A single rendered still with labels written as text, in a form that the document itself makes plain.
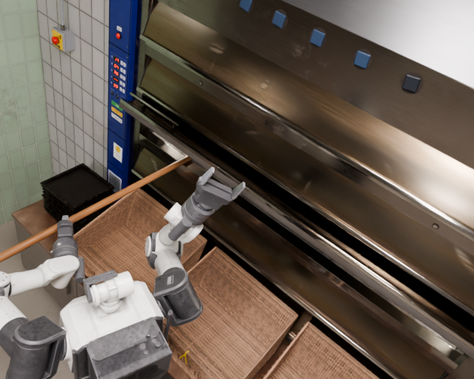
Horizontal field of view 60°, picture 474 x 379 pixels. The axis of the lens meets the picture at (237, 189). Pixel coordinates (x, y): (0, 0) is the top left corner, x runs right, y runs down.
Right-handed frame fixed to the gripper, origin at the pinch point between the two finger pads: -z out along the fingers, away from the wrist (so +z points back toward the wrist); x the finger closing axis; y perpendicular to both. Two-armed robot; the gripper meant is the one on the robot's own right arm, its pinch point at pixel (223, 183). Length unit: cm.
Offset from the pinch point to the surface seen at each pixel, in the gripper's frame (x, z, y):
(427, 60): -37, -53, 30
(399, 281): -78, 2, -6
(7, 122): 74, 143, 121
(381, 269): -73, 4, -1
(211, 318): -58, 101, 11
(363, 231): -64, 1, 10
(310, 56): -16, -28, 47
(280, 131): -26, 2, 44
